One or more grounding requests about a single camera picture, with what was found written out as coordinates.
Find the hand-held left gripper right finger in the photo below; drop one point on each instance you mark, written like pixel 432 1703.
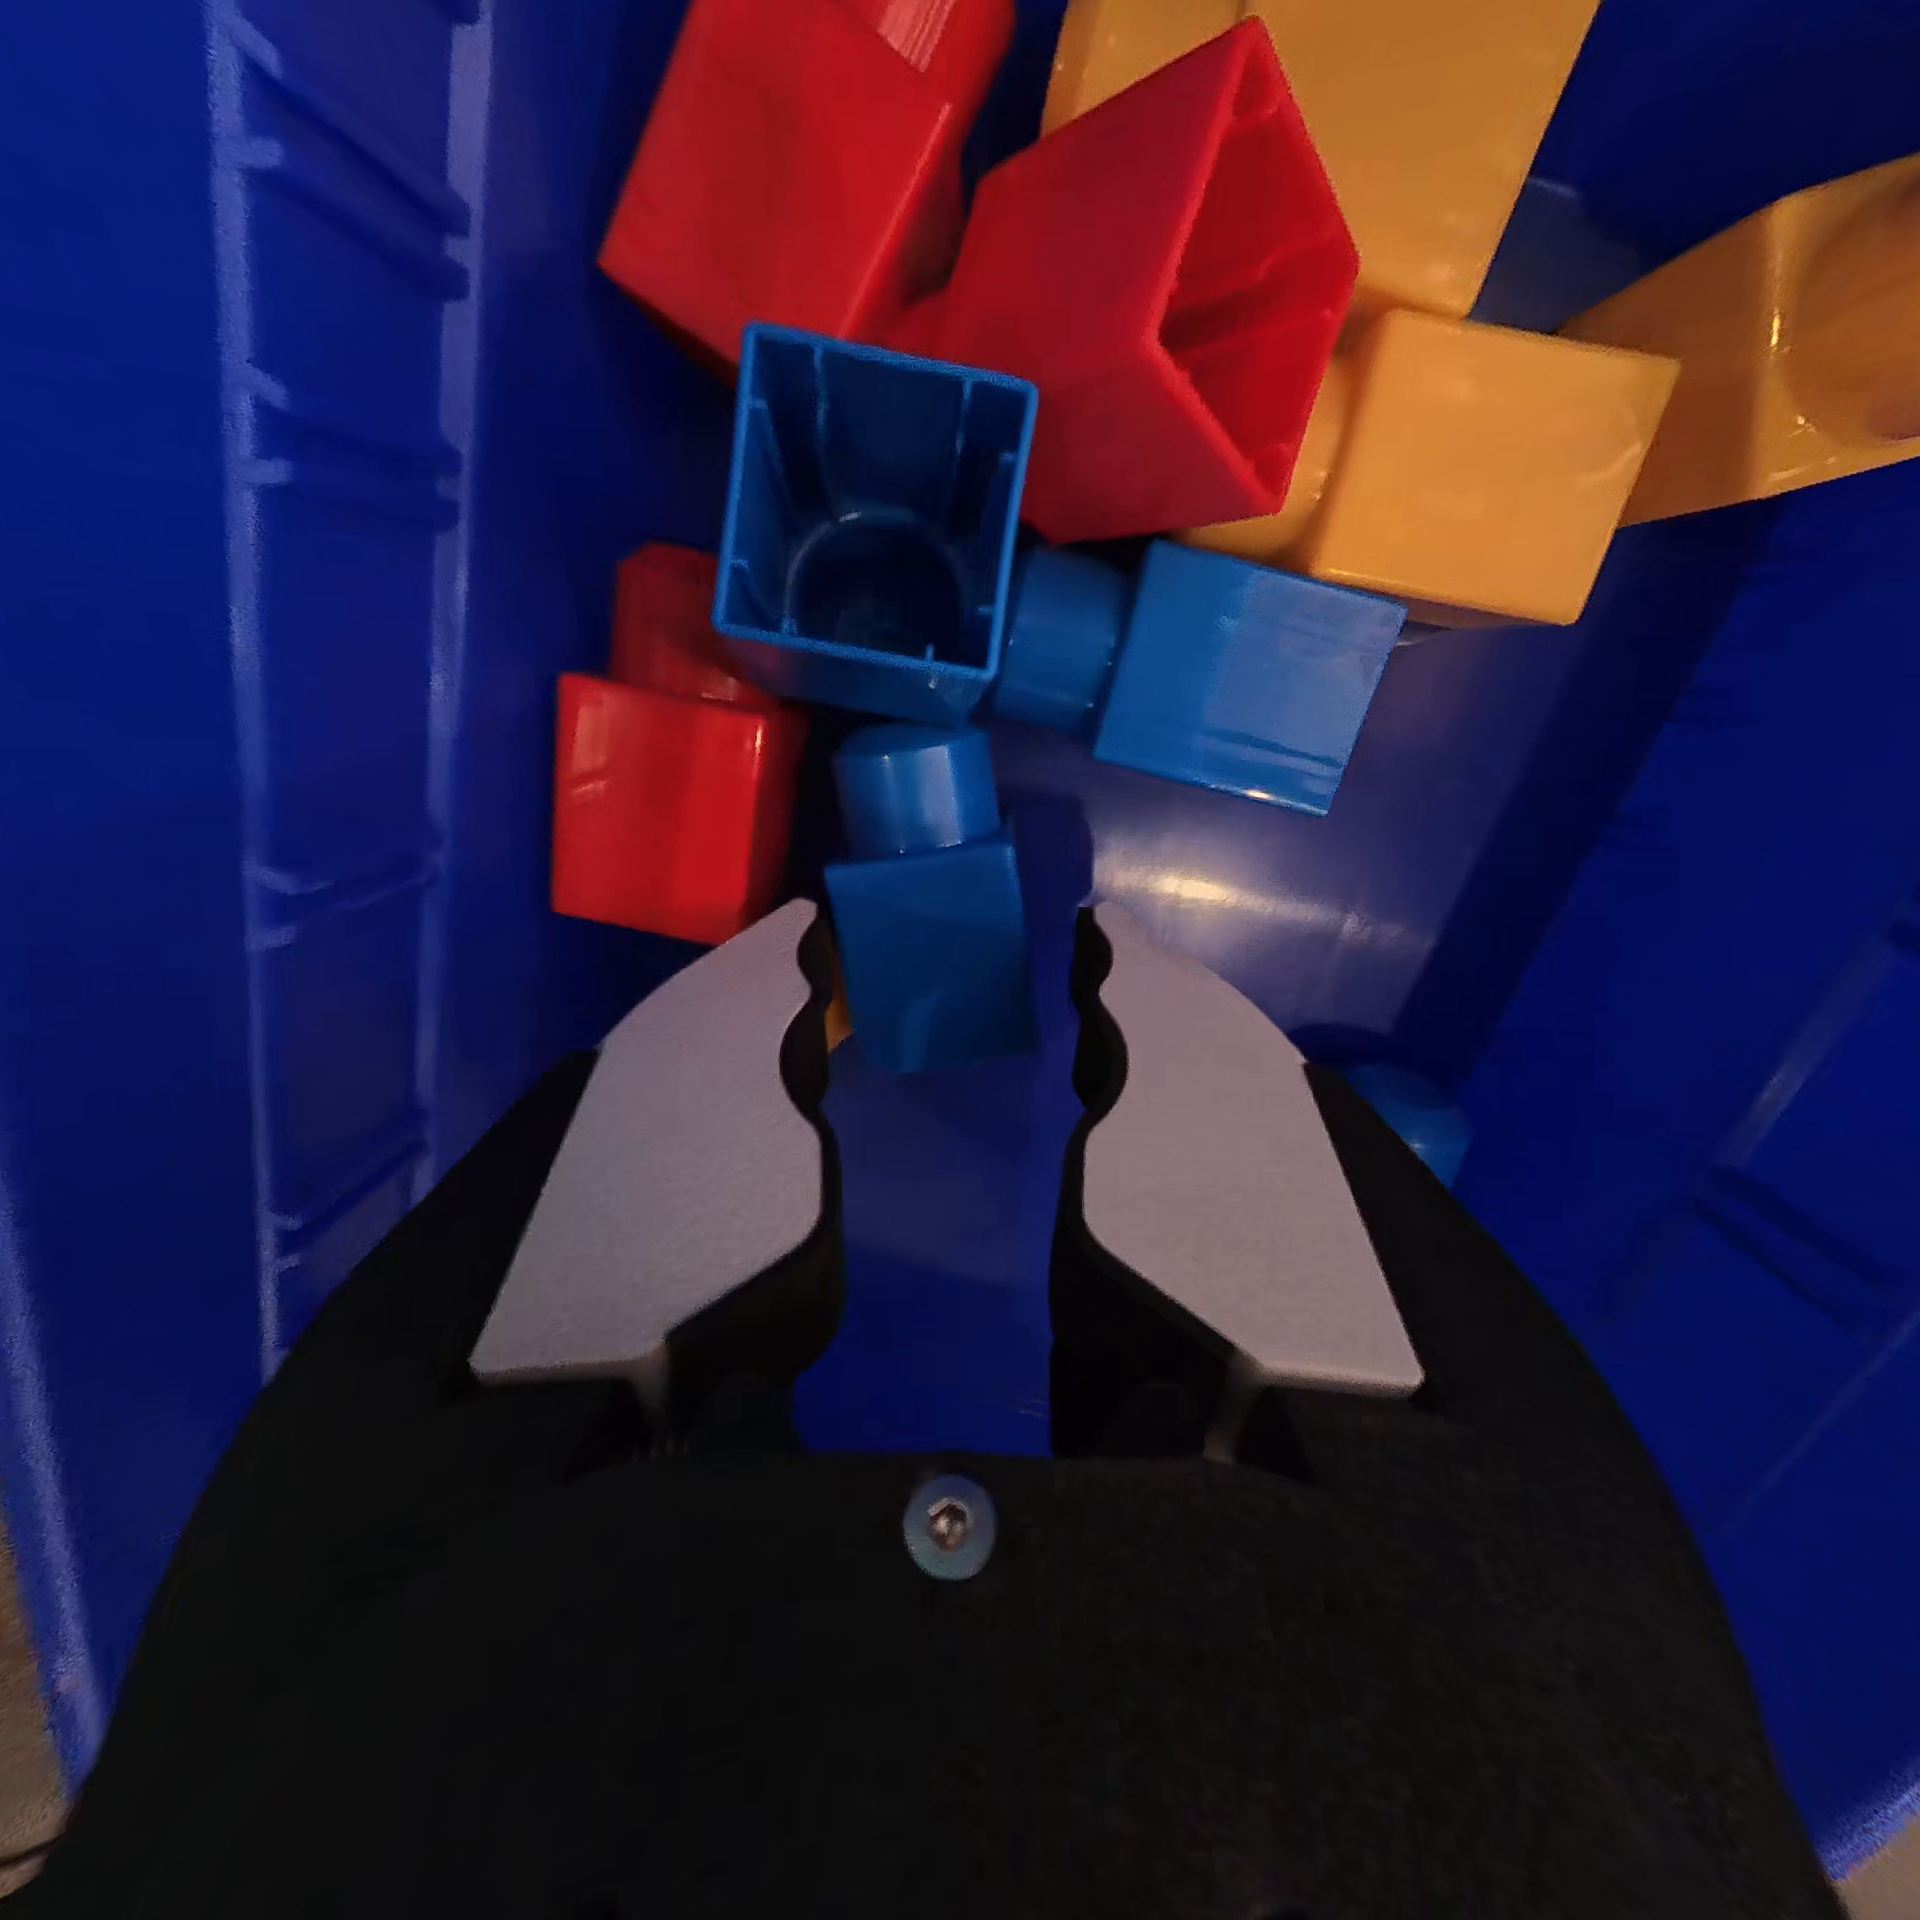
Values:
pixel 1245 1200

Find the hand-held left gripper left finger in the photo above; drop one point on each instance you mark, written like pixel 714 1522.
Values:
pixel 645 1200

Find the blue plastic bin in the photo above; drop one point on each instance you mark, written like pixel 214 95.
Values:
pixel 150 599

